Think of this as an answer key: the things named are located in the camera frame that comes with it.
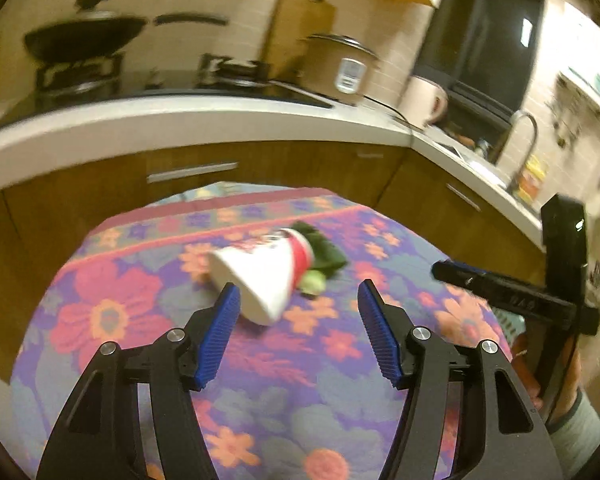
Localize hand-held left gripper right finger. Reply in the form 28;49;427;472
357;279;566;480

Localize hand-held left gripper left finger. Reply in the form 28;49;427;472
35;282;242;480

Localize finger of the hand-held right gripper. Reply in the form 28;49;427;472
431;259;547;312

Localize teal plastic basket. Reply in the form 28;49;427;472
494;306;526;346

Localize red and white paper cup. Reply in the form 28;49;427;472
207;227;315;326

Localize person's right hand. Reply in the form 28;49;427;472
547;349;583;426

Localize light green vegetable piece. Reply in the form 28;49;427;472
300;270;327;297

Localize yellow detergent bottle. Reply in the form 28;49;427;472
512;155;548;206

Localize floral tablecloth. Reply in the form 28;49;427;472
10;182;525;480

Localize dark green leaves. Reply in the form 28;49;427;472
292;221;349;281

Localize metal faucet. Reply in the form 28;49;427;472
497;110;540;193

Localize white electric kettle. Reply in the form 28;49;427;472
397;75;451;131

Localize white water heater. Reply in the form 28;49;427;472
555;2;600;116

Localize dark window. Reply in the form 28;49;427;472
412;0;548;122

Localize black gas stove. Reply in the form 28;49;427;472
0;54;336;136

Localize beige rice cooker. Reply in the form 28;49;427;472
297;32;381;107

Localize wooden cutting board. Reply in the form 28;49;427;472
260;0;338;83

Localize black wok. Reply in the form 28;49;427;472
24;12;229;64

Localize black power cable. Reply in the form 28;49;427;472
365;95;413;128

